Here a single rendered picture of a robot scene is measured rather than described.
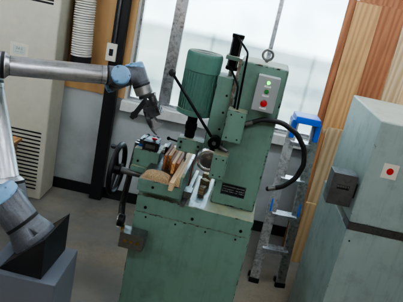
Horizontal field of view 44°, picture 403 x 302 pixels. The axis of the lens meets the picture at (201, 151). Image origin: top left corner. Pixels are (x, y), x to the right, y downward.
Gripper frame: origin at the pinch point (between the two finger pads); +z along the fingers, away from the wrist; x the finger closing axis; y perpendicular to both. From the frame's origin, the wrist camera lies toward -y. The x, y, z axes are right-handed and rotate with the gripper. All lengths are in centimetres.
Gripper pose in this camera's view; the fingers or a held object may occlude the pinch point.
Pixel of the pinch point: (154, 133)
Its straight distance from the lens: 255.8
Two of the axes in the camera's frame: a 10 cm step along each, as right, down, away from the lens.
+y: 9.4, -2.6, -2.2
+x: 1.4, -2.9, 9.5
